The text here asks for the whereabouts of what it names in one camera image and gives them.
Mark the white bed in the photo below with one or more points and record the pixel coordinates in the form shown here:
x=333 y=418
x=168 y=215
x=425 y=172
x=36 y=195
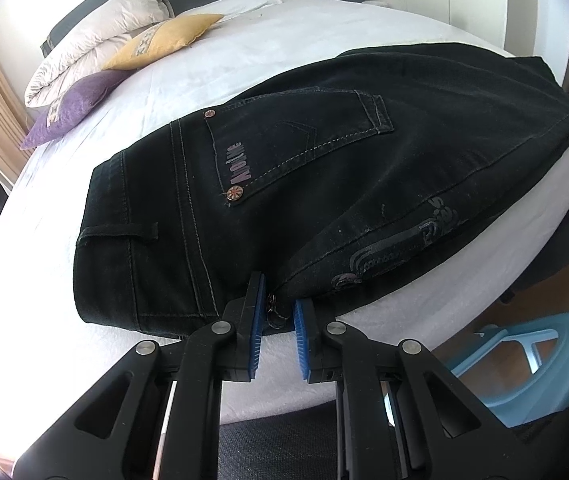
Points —
x=214 y=110

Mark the light blue plastic stool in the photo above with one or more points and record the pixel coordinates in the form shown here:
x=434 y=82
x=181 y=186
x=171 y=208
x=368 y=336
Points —
x=524 y=360

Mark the yellow pillow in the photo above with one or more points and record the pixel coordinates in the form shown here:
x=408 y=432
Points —
x=162 y=42

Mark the white pillow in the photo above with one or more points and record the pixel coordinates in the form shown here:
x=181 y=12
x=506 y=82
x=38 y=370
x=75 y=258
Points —
x=232 y=5

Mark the folded white duvet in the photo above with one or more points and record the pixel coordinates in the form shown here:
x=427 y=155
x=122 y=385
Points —
x=92 y=35

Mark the black denim pants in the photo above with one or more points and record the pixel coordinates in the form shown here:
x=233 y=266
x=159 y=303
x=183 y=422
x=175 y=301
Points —
x=314 y=180

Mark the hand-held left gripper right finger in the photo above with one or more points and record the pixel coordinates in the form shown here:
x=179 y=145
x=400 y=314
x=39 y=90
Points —
x=302 y=340

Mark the purple pillow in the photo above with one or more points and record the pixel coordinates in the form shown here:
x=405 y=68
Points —
x=72 y=105

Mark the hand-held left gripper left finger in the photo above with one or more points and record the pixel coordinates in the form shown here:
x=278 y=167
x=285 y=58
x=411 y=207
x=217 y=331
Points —
x=256 y=329

